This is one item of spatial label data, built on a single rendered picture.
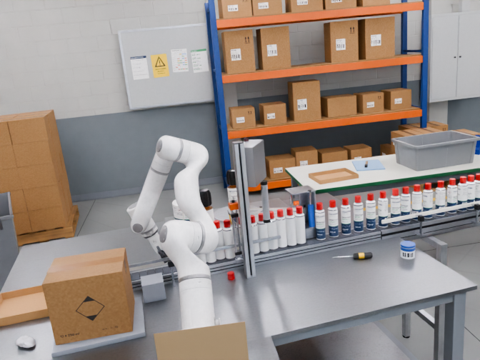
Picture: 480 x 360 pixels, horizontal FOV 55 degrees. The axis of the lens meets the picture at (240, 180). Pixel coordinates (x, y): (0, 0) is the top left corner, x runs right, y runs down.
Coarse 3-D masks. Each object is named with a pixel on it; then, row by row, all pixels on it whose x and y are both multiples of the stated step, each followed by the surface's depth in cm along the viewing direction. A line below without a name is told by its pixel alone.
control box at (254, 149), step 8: (248, 144) 214; (256, 144) 214; (248, 152) 209; (256, 152) 213; (248, 160) 210; (256, 160) 213; (264, 160) 225; (248, 168) 212; (256, 168) 214; (264, 168) 225; (248, 176) 213; (256, 176) 214; (264, 176) 225; (248, 184) 214; (256, 184) 214
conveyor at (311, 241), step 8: (352, 232) 254; (368, 232) 252; (312, 240) 249; (328, 240) 247; (280, 248) 243; (288, 248) 242; (208, 264) 232; (136, 272) 231; (144, 272) 231; (152, 272) 230; (160, 272) 229; (168, 272) 228
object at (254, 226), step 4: (252, 216) 234; (252, 220) 234; (252, 224) 234; (256, 224) 235; (252, 228) 234; (256, 228) 236; (252, 232) 235; (256, 232) 236; (252, 236) 236; (256, 236) 236; (256, 244) 237; (256, 248) 238; (256, 252) 238
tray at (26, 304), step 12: (36, 288) 229; (0, 300) 223; (12, 300) 225; (24, 300) 224; (36, 300) 223; (0, 312) 215; (12, 312) 214; (24, 312) 213; (36, 312) 206; (48, 312) 208; (0, 324) 203
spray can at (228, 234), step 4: (224, 220) 233; (228, 220) 232; (224, 224) 232; (228, 224) 231; (224, 228) 232; (228, 228) 232; (232, 228) 233; (224, 232) 232; (228, 232) 232; (232, 232) 233; (224, 236) 233; (228, 236) 232; (232, 236) 233; (224, 240) 234; (228, 240) 233; (232, 240) 234; (224, 244) 235; (228, 244) 233; (232, 248) 234; (228, 252) 235; (232, 252) 235; (228, 256) 235; (232, 256) 235
